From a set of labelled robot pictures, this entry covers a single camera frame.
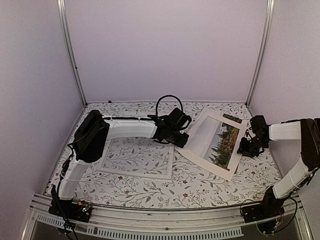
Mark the right aluminium corner post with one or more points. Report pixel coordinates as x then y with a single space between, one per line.
270 5

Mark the white mat board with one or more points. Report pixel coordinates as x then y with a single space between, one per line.
199 139

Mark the left aluminium corner post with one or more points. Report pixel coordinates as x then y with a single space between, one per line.
62 13

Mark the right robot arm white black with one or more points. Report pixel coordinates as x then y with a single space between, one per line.
305 130

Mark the aluminium corner post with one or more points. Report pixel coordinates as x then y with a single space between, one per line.
62 13
270 5

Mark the white picture frame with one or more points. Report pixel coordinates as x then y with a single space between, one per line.
130 150

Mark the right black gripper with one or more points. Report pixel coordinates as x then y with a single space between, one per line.
243 150

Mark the landscape photo print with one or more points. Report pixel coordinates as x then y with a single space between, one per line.
222 143

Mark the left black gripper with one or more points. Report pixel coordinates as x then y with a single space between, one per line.
181 143

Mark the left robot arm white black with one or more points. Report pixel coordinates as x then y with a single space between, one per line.
90 138

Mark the floral patterned table mat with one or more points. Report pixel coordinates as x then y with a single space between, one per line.
190 186

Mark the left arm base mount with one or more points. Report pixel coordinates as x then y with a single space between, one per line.
79 211

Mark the front aluminium rail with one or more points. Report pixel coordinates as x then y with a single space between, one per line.
122 223

